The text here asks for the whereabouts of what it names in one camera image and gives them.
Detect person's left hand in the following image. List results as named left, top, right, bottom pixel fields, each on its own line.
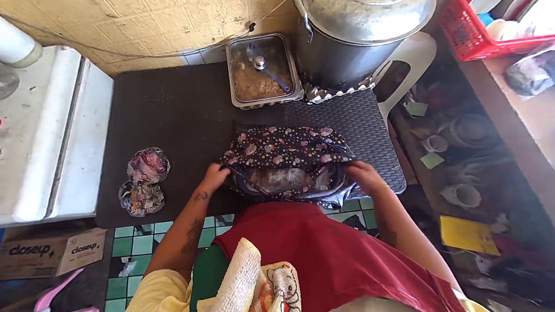
left=199, top=163, right=231, bottom=196

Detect person's right hand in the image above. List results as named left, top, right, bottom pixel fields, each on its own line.
left=344, top=161, right=389, bottom=196

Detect black floral print bag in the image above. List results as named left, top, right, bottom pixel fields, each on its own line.
left=219, top=125, right=358, bottom=211

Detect person's left forearm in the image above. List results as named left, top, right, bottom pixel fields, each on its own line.
left=143, top=186, right=212, bottom=284

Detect person's right forearm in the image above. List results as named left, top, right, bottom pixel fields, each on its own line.
left=369, top=184, right=464, bottom=294

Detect clear plastic-wrapped contents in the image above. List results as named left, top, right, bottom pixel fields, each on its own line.
left=248, top=167, right=334, bottom=193

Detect rectangular metal food tray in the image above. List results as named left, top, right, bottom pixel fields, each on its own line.
left=225, top=33, right=304, bottom=110

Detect pink purple plastic-wrapped bundle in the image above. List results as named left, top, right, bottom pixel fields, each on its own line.
left=127, top=147, right=171, bottom=184

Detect small green card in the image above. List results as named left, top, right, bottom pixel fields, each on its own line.
left=406, top=101, right=429, bottom=117
left=420, top=152, right=445, bottom=170

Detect dark brown table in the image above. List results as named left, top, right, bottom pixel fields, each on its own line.
left=95, top=62, right=256, bottom=229

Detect white plastic cup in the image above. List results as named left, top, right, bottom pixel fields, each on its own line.
left=422, top=134, right=449, bottom=153

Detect orange black plastic-wrapped bundle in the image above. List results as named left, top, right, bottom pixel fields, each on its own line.
left=118, top=180, right=166, bottom=218

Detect clear tray lid with knob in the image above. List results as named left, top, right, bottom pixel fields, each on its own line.
left=227, top=34, right=297, bottom=104

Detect person's body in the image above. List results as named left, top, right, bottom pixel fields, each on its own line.
left=125, top=201, right=491, bottom=312

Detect blue spoon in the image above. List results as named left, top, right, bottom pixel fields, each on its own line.
left=265, top=69, right=291, bottom=93

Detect white patterned towel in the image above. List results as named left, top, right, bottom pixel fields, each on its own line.
left=197, top=237, right=302, bottom=312

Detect large metal pot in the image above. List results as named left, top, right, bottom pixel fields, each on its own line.
left=293, top=0, right=406, bottom=92

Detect large whitish cup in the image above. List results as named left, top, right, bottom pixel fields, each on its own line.
left=441, top=183, right=482, bottom=210

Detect white plastic chair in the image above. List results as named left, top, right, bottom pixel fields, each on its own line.
left=372, top=31, right=438, bottom=127

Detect yellow rectangular card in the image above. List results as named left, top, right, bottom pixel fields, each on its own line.
left=440, top=215, right=501, bottom=256

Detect metal pot lid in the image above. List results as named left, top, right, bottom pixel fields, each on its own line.
left=302, top=0, right=438, bottom=47

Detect light cardboard box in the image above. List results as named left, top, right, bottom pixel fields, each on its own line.
left=55, top=228, right=107, bottom=276

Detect red plastic basket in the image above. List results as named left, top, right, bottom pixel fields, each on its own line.
left=441, top=0, right=555, bottom=62

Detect pinkish wooden counter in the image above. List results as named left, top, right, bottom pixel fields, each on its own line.
left=455, top=41, right=555, bottom=209

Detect white enamel appliance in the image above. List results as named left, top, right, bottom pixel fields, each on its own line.
left=0, top=45, right=115, bottom=228

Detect clear plastic bag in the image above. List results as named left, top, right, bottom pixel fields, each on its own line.
left=504, top=42, right=555, bottom=101

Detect pink plastic object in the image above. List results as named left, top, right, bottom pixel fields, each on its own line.
left=34, top=267, right=100, bottom=312

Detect brown cardboard box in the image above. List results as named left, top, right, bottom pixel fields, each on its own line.
left=0, top=235, right=70, bottom=281

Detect clear glass jar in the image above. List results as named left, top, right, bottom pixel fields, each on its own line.
left=0, top=62, right=21, bottom=101

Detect white cylindrical container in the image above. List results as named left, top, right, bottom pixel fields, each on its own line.
left=0, top=16, right=43, bottom=68

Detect thin grey cable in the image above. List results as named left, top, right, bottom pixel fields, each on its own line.
left=0, top=0, right=288, bottom=59

